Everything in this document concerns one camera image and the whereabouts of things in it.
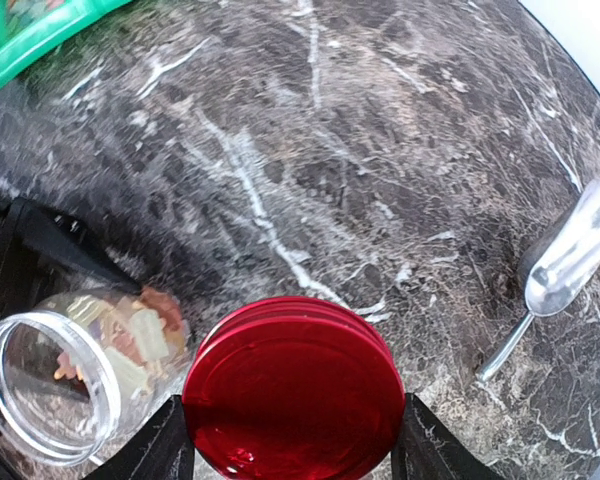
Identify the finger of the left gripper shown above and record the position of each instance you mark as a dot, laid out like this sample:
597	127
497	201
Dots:
38	244

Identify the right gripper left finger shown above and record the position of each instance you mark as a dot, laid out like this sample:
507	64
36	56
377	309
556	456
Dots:
160	450

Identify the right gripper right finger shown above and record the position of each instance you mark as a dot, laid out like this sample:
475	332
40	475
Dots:
427	450

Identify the clear glass jar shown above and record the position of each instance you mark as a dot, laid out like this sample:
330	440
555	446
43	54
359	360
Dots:
84	370

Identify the red jar lid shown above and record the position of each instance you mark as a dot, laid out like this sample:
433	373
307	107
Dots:
293	388

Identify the green bin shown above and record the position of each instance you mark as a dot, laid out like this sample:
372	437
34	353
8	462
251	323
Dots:
31	29

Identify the metal scoop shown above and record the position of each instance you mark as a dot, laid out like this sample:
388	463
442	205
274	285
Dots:
555	269

